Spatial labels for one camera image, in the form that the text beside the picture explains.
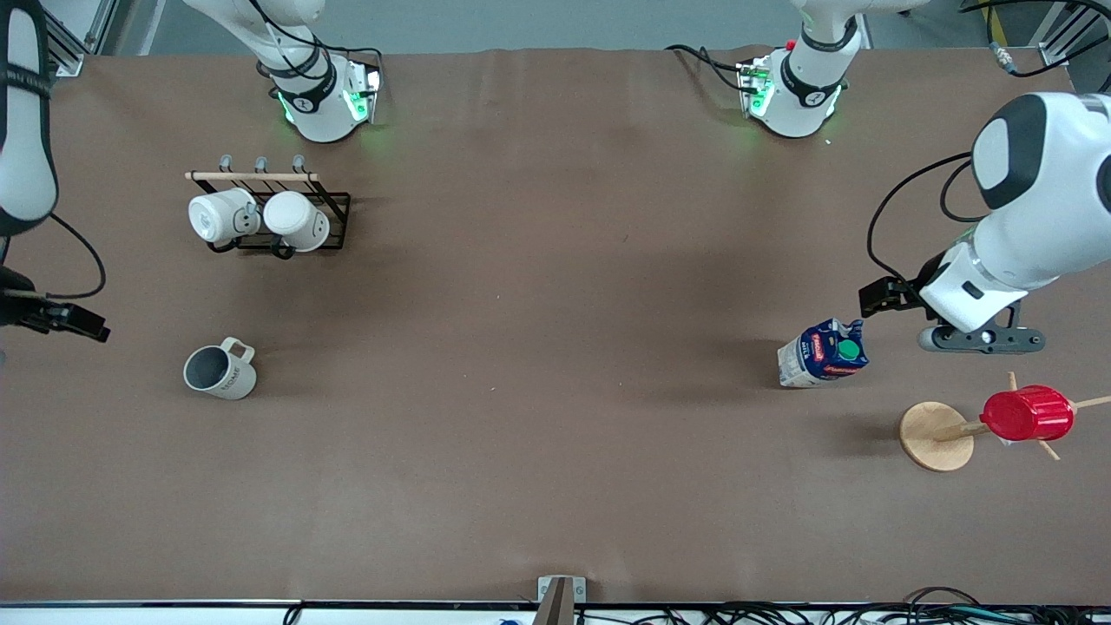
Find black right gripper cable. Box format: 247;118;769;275
45;213;107;300

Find black wire mug rack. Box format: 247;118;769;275
184;155;352;260

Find white ceramic mug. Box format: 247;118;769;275
188;188;261;247
263;191;332;253

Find blue Pascual milk carton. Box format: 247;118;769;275
777;318;870;389

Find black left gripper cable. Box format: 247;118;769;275
866;152;992;287

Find tangled black cable bundle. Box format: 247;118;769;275
573;587;1111;625

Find aluminium frame profile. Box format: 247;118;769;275
39;0;118;79
1033;0;1081;69

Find metal bracket with brown post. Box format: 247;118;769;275
531;576;588;625

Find wooden mug tree stand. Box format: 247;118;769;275
899;372;1111;474

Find white mug with HOME print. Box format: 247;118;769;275
183;337;258;401

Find brown table cover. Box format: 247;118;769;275
0;48;1111;606

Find red ribbed plastic cup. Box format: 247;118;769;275
981;385;1076;444

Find black cable with metal connector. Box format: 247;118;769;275
959;0;1111;79

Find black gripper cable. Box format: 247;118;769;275
45;213;107;300
866;152;992;287

